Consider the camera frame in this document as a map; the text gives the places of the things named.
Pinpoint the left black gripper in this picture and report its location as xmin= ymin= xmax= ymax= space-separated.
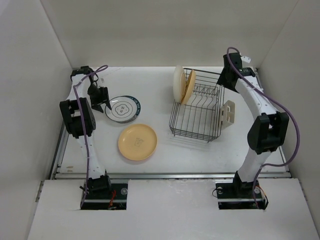
xmin=86 ymin=83 xmax=111 ymax=113

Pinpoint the grey patterned plate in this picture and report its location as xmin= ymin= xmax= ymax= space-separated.
xmin=104 ymin=94 xmax=139 ymax=124

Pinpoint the orange yellow plate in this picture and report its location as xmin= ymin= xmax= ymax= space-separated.
xmin=118 ymin=123 xmax=158 ymax=161

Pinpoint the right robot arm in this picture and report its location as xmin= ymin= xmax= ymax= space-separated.
xmin=217 ymin=52 xmax=289 ymax=199

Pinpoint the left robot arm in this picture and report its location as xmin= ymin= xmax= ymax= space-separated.
xmin=59 ymin=65 xmax=112 ymax=199

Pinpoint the beige cutlery holder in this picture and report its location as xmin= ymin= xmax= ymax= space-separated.
xmin=219 ymin=100 xmax=236 ymax=129

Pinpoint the tan yellow plate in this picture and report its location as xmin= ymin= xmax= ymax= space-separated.
xmin=180 ymin=69 xmax=196 ymax=105

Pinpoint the cream white plate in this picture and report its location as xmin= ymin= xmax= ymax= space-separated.
xmin=173 ymin=65 xmax=186 ymax=103

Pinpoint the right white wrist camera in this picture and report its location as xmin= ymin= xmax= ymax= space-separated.
xmin=240 ymin=55 xmax=251 ymax=64

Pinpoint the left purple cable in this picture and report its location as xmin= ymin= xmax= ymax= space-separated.
xmin=73 ymin=64 xmax=109 ymax=210

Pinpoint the wire dish rack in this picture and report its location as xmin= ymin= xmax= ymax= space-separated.
xmin=169 ymin=66 xmax=225 ymax=142

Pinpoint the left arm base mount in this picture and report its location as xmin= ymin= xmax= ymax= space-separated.
xmin=80 ymin=182 xmax=129 ymax=211

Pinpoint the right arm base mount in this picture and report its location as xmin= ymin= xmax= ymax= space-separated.
xmin=214 ymin=182 xmax=269 ymax=210

